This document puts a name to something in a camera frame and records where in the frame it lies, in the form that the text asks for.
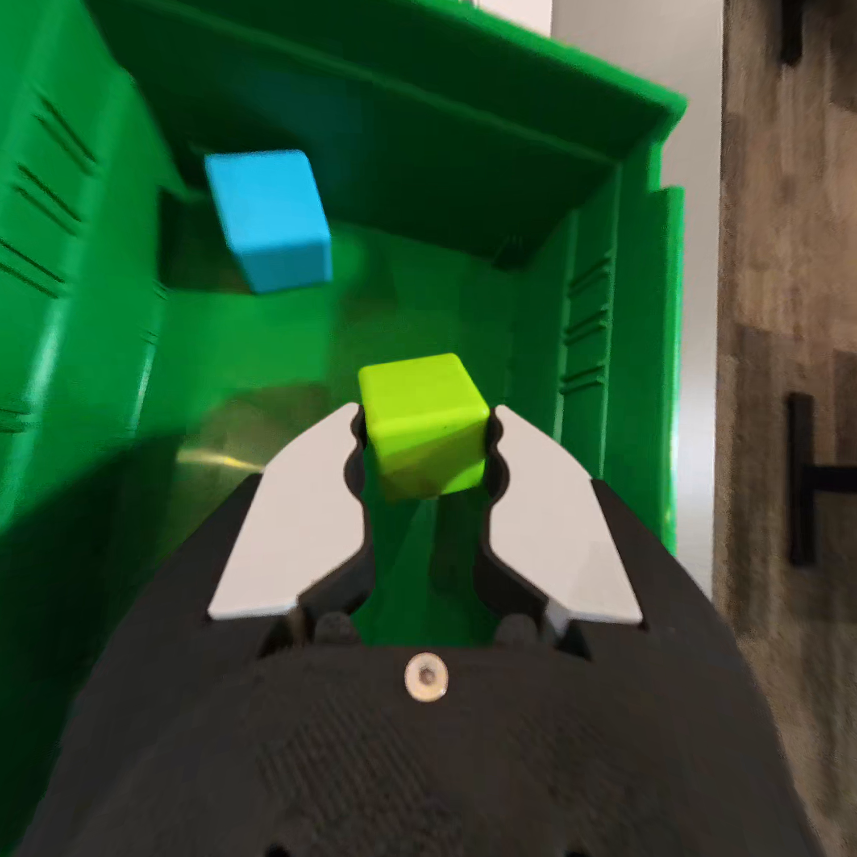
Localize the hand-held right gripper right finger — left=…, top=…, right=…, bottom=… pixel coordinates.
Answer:
left=473, top=404, right=645, bottom=645

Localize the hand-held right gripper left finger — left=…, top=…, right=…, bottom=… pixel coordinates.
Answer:
left=206, top=402, right=374, bottom=633

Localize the lime green cube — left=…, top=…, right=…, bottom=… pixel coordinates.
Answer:
left=357, top=353, right=491, bottom=503

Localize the green plastic bin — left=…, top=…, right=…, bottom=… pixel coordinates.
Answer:
left=0, top=0, right=691, bottom=791

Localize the blue cube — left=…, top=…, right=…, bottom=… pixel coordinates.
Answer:
left=204, top=149, right=334, bottom=296

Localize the black metal bar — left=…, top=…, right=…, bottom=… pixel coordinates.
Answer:
left=778, top=0, right=806, bottom=66
left=785, top=393, right=857, bottom=568

